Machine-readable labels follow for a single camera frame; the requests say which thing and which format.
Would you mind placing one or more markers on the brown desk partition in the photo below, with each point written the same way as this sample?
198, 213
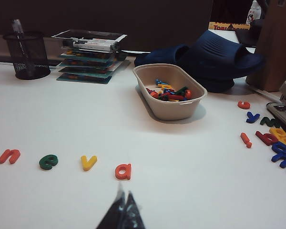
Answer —
109, 19

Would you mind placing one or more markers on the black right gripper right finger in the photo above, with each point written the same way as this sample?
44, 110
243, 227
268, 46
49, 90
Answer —
133, 214

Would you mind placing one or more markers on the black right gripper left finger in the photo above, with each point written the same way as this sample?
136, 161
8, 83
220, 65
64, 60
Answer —
114, 214

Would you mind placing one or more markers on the orange letter c magnet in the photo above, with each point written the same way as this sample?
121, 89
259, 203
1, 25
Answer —
240, 105

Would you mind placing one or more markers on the blue letter e magnet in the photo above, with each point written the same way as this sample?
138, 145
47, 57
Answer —
276, 149

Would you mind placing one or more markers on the yellow Toblerone box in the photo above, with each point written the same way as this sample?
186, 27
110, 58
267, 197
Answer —
219, 26

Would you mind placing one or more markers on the clear barrel pen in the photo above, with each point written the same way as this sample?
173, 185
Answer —
17, 27

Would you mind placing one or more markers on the green letter e magnet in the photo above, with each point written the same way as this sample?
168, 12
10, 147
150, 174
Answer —
44, 164

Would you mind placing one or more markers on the orange letter a magnet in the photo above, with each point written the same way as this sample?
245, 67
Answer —
127, 170

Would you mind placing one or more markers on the yellow letter v magnet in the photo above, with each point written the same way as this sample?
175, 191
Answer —
87, 164

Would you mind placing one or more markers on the orange letter n magnet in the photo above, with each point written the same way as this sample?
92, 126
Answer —
8, 156

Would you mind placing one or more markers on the white plastic bottle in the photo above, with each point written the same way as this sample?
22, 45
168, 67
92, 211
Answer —
252, 13

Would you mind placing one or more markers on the beige paper pulp bowl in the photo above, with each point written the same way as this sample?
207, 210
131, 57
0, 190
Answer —
171, 109

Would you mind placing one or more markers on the teal letter magnet pack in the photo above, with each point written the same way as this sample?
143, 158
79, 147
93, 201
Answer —
85, 70
85, 64
85, 57
85, 78

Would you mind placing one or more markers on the clear plastic tray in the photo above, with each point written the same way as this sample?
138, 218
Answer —
62, 35

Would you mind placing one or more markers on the brown cardboard box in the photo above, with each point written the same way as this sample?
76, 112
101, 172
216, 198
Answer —
276, 47

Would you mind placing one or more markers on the pile of colourful letter magnets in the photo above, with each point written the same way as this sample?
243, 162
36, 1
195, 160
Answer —
168, 93

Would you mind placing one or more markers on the blue letter y magnet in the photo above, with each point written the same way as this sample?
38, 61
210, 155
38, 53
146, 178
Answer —
252, 118

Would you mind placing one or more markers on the red letter b magnet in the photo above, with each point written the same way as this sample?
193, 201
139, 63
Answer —
264, 138

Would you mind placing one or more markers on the navy blue foam slipper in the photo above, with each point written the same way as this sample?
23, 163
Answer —
217, 59
162, 56

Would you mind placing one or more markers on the white whiteboard marker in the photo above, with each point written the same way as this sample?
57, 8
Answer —
93, 45

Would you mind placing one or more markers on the black mesh pen holder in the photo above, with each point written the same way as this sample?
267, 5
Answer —
31, 57

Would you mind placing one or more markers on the green letter z magnet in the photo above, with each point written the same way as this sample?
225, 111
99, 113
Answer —
268, 122

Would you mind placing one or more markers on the blue letter h magnet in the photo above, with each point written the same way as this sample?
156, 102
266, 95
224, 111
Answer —
277, 158

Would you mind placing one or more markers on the orange letter i magnet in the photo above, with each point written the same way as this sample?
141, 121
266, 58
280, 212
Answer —
244, 137

